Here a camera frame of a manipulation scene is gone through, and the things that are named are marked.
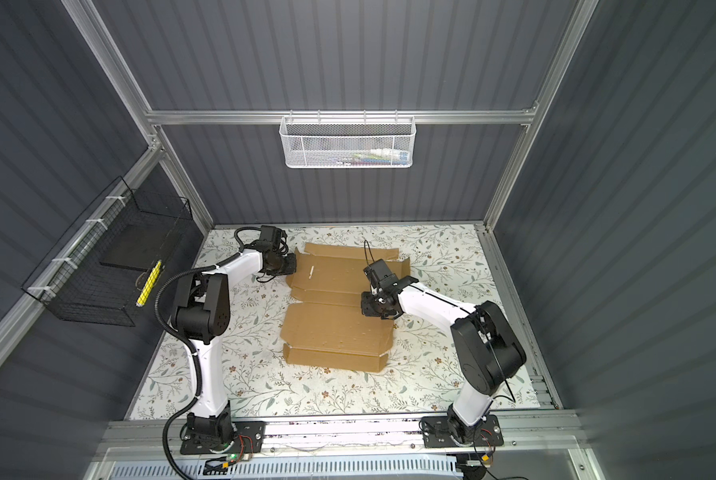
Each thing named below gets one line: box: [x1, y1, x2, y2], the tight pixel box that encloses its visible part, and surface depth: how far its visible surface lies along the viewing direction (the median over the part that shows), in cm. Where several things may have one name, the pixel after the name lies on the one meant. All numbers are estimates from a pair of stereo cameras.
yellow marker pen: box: [136, 260, 162, 307], surface depth 72 cm
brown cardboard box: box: [280, 242, 411, 373], surface depth 93 cm
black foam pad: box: [99, 224, 184, 272], surface depth 76 cm
